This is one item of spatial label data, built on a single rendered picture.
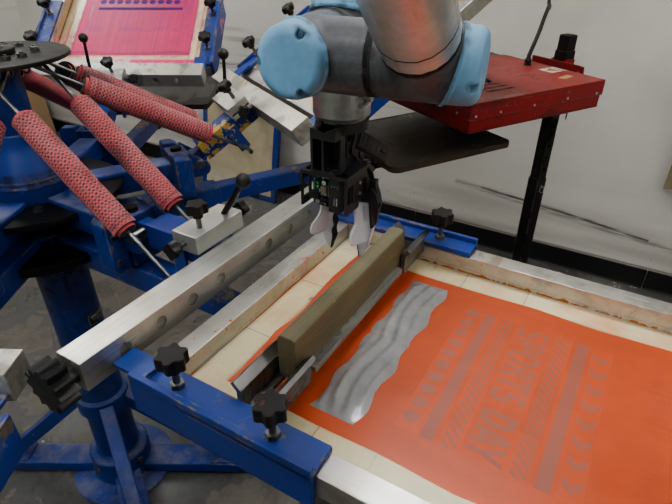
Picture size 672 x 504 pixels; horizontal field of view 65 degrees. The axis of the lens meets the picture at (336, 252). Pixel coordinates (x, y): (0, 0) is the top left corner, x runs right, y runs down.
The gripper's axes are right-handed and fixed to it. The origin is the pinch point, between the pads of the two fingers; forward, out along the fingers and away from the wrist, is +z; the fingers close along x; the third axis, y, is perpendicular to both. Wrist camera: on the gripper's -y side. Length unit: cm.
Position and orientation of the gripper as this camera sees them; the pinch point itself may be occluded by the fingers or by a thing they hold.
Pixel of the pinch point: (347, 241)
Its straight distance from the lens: 80.5
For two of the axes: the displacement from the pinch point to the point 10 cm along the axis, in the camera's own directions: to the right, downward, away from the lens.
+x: 8.7, 2.6, -4.2
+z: 0.0, 8.5, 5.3
